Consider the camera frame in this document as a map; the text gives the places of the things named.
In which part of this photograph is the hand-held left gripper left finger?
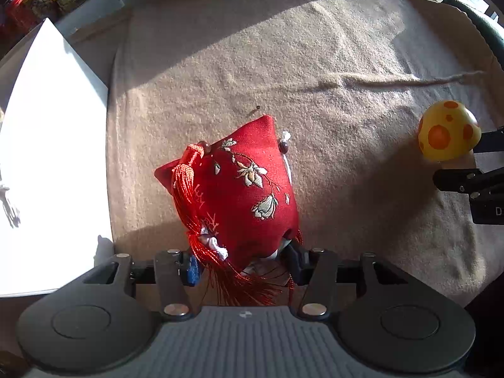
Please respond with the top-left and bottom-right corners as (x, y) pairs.
(81, 249), (201, 318)

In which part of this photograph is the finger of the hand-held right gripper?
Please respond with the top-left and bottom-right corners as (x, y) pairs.
(433, 165), (504, 202)
(472, 125), (504, 155)

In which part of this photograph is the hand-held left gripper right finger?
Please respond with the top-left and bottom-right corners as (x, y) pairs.
(283, 244), (412, 318)

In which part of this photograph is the yellow orange-spotted mushroom toy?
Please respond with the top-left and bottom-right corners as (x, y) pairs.
(417, 100), (482, 162)

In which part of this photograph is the red embroidered tassel pouch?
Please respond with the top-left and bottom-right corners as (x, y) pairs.
(154, 114), (304, 308)

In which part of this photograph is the beige fleece blanket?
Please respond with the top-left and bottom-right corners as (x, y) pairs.
(106, 0), (501, 304)

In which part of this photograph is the clear plastic box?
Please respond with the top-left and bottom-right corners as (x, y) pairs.
(65, 0), (132, 41)

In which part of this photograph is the red-filled glass jar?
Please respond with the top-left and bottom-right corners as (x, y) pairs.
(3, 0), (39, 35)

